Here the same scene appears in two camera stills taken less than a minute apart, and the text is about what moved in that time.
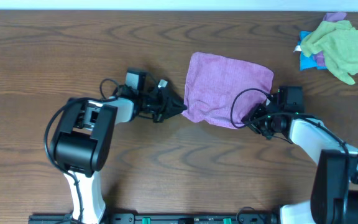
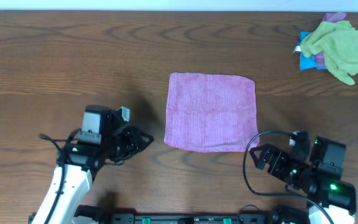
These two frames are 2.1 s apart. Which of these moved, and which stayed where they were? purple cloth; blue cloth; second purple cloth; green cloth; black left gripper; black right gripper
Moved: purple cloth; black right gripper; black left gripper
Stayed: second purple cloth; green cloth; blue cloth
